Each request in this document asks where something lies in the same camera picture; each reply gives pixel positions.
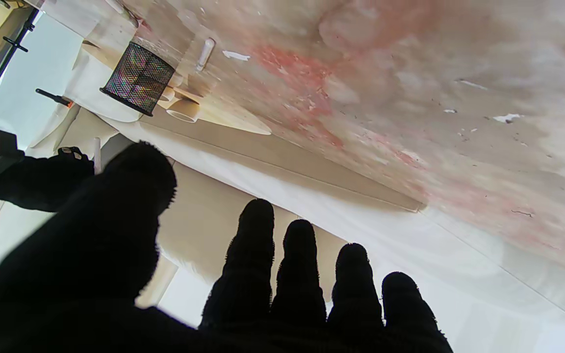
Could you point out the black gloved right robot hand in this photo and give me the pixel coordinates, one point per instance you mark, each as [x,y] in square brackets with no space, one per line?
[42,181]

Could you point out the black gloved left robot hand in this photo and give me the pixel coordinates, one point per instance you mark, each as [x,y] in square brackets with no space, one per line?
[66,274]

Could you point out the black mesh brush holder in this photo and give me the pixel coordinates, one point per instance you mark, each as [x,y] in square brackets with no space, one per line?
[138,78]

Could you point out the black tripod stand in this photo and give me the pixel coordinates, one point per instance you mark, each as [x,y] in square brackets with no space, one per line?
[15,44]

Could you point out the beige sofa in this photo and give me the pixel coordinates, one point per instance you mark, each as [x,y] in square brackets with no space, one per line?
[204,220]

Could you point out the wooden bowl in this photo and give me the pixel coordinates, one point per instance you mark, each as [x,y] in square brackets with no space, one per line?
[183,110]

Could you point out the wooden coffee table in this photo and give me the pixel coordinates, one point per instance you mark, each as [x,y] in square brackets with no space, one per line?
[233,122]

